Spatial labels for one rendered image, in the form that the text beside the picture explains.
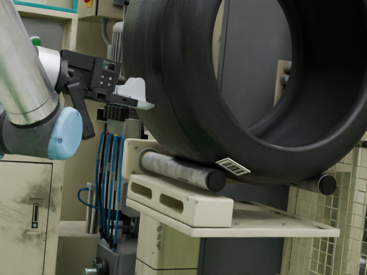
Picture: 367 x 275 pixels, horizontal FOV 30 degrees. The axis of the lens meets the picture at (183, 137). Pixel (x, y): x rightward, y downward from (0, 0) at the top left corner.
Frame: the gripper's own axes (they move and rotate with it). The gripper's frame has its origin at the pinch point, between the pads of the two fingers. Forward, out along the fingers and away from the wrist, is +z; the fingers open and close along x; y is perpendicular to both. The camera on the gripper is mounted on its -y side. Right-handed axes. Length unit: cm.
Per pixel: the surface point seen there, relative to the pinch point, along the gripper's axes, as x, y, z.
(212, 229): -9.0, -21.3, 15.4
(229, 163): -10.9, -7.5, 15.0
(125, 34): 9.6, 14.7, -4.2
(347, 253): 23, -27, 80
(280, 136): 14.4, 1.3, 43.0
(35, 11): 61, 21, -12
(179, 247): 28, -32, 29
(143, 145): 25.4, -7.9, 12.1
